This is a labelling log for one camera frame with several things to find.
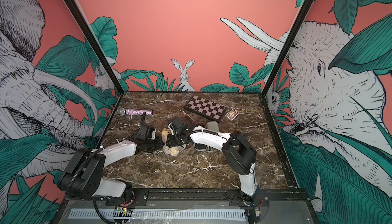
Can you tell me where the white perforated strip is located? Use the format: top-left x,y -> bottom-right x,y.
67,208 -> 247,221

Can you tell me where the purple card box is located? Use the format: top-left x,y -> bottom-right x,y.
226,109 -> 240,121

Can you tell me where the black frame post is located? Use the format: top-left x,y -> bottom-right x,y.
261,0 -> 314,97
63,0 -> 125,96

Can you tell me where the black corrugated cable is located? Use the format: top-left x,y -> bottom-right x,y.
64,111 -> 148,200

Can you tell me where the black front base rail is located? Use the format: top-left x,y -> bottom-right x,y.
77,187 -> 308,208

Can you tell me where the folding chess board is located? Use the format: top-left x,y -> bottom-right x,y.
184,95 -> 226,122

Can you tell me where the purple glitter microphone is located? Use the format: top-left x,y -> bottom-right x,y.
118,108 -> 153,116

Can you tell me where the black frame post left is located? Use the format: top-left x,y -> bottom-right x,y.
63,0 -> 125,96

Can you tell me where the black frame post right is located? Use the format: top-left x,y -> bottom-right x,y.
261,0 -> 314,97

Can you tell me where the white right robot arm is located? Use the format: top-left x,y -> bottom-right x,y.
168,118 -> 258,196

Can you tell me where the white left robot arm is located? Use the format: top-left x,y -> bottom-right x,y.
57,125 -> 162,205

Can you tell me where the black zippered umbrella case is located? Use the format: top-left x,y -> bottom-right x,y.
194,143 -> 209,152

